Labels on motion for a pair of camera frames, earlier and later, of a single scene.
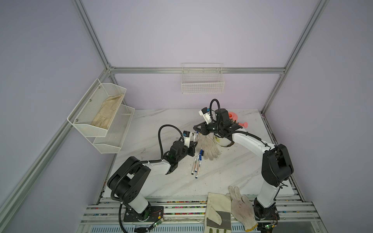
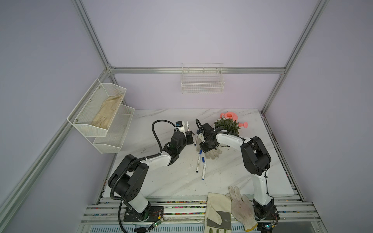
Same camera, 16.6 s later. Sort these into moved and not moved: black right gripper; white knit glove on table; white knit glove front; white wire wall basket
Moved: black right gripper
Not moved: white wire wall basket; white knit glove on table; white knit glove front
